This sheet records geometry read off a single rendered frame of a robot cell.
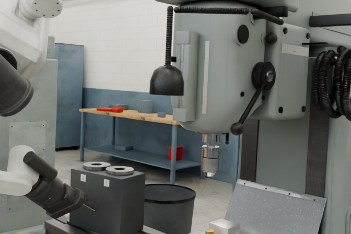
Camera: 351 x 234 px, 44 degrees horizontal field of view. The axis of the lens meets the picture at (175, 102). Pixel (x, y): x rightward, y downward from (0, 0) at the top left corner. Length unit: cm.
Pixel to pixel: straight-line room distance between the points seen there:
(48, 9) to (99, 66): 734
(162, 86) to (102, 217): 65
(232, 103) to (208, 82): 7
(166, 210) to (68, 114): 565
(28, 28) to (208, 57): 43
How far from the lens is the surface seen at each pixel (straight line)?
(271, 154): 147
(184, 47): 102
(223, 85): 102
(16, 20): 109
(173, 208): 301
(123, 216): 138
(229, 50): 102
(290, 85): 121
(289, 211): 143
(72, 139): 855
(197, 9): 91
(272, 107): 115
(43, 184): 120
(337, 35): 150
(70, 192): 127
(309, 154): 140
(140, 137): 751
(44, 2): 104
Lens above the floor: 144
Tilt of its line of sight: 3 degrees down
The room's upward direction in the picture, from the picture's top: 3 degrees clockwise
